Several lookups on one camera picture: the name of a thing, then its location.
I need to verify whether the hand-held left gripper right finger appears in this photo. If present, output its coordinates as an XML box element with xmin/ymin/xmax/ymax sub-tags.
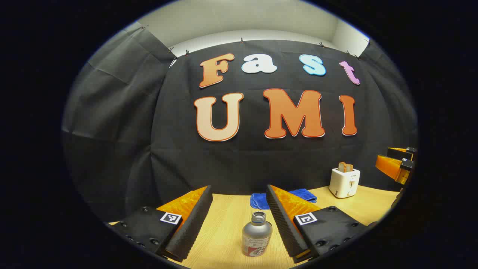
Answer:
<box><xmin>266</xmin><ymin>184</ymin><xmax>378</xmax><ymax>264</ymax></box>

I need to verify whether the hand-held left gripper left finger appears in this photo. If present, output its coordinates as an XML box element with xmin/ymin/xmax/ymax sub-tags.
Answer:
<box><xmin>108</xmin><ymin>185</ymin><xmax>213</xmax><ymax>263</ymax></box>

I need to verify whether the silver water bottle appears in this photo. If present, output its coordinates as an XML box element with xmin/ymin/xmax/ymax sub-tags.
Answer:
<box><xmin>241</xmin><ymin>211</ymin><xmax>273</xmax><ymax>257</ymax></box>

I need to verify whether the blue towel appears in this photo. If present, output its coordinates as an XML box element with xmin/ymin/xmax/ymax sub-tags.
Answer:
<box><xmin>250</xmin><ymin>189</ymin><xmax>317</xmax><ymax>210</ymax></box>

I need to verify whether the white toaster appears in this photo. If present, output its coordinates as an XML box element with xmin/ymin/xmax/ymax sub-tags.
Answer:
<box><xmin>329</xmin><ymin>167</ymin><xmax>361</xmax><ymax>199</ymax></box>

